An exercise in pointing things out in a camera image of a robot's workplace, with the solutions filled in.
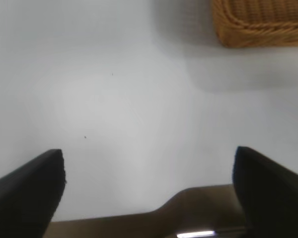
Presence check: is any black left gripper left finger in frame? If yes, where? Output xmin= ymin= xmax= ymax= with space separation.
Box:
xmin=0 ymin=148 xmax=67 ymax=238

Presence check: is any woven wicker basket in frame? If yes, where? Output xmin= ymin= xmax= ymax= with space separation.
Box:
xmin=212 ymin=0 xmax=298 ymax=49

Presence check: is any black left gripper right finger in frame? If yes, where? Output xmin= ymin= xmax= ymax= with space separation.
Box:
xmin=232 ymin=145 xmax=298 ymax=238

